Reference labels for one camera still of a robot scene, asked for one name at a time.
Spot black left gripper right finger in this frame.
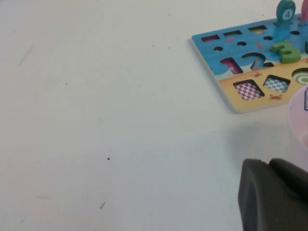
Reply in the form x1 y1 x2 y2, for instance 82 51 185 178
268 158 308 200

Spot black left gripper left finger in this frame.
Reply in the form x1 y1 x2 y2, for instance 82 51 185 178
237 158 308 231

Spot pink plastic bowl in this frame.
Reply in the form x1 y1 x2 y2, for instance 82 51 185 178
287 84 308 173

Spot colourful wooden puzzle board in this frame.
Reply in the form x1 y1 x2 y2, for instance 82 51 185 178
189 13 308 114

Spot teal fish piece number 4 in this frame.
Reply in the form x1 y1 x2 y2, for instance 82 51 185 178
275 0 296 27

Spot pink fish piece number 5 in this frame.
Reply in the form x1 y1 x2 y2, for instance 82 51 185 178
299 0 308 22

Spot green wooden number 3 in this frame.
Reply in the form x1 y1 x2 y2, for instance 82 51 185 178
270 41 301 64

